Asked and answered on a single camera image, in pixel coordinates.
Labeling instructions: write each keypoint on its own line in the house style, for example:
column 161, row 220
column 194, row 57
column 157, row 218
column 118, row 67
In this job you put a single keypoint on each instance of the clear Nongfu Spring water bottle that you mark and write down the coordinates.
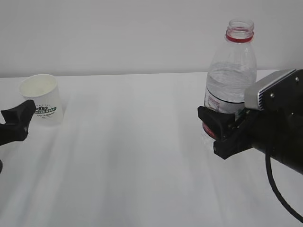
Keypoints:
column 232, row 70

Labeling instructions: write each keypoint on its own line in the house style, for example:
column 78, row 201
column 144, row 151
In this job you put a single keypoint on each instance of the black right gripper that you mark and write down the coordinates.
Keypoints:
column 280, row 133

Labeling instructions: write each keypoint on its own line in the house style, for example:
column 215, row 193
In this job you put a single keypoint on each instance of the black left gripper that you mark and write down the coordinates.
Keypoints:
column 17, row 120

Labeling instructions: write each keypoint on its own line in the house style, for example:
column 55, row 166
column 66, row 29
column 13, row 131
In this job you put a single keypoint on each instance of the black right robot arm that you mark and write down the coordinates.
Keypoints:
column 279, row 132

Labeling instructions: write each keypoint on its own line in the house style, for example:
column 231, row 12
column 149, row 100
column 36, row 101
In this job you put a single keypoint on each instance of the white paper coffee cup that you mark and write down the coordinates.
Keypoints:
column 43, row 90

